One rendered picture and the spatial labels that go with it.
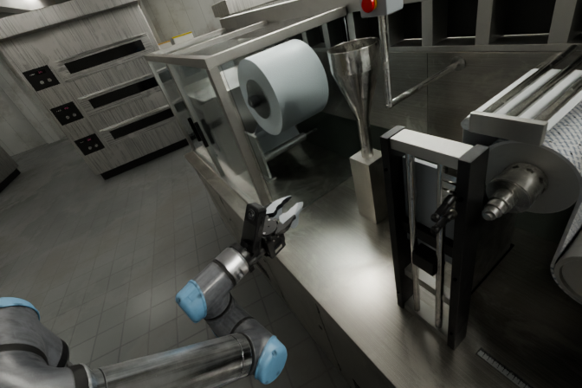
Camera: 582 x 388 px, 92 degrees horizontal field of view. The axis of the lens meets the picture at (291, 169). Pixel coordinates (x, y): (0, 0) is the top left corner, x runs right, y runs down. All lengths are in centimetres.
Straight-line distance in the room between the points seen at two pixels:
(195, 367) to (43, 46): 462
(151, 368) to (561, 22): 98
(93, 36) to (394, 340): 462
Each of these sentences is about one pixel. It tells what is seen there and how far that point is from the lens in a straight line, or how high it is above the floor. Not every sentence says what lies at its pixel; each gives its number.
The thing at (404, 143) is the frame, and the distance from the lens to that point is 52.
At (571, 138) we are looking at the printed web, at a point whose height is 140.
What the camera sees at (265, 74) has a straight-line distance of 99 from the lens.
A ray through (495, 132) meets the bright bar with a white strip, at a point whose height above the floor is 143.
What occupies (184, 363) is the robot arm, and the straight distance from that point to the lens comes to 55.
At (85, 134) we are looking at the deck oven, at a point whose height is 75.
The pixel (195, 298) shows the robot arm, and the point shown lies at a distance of 65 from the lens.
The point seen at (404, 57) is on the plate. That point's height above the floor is 142.
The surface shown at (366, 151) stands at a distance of 97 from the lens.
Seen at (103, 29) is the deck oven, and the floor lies 189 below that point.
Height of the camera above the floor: 170
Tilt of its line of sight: 31 degrees down
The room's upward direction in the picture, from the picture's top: 18 degrees counter-clockwise
